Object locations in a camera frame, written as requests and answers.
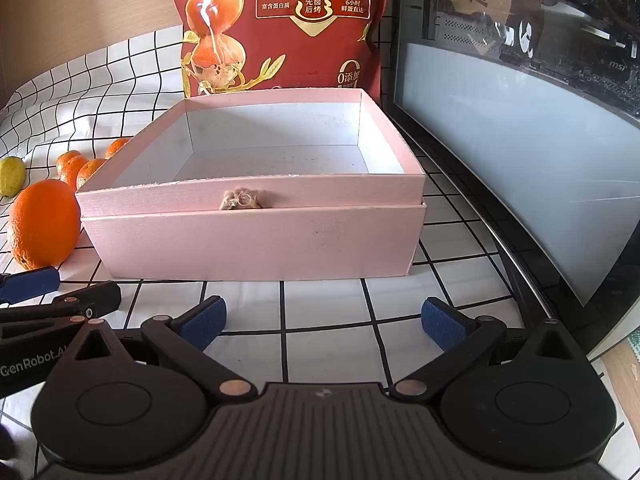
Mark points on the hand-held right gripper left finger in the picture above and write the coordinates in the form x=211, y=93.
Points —
x=202, y=325

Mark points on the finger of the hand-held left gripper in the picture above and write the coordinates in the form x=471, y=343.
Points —
x=95, y=300
x=30, y=285

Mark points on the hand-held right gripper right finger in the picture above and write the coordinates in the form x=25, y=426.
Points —
x=442, y=322

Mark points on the large orange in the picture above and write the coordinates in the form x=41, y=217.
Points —
x=42, y=225

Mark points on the pink cardboard box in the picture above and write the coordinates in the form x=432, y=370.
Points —
x=250, y=245

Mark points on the yellow-green lemon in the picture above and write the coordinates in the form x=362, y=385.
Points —
x=10, y=177

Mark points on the small tangerine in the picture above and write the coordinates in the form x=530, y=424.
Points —
x=93, y=170
x=116, y=147
x=66, y=158
x=74, y=174

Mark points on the white black-checked tablecloth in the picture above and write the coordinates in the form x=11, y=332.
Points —
x=325, y=305

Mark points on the red printed snack bag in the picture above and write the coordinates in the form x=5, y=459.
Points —
x=300, y=35

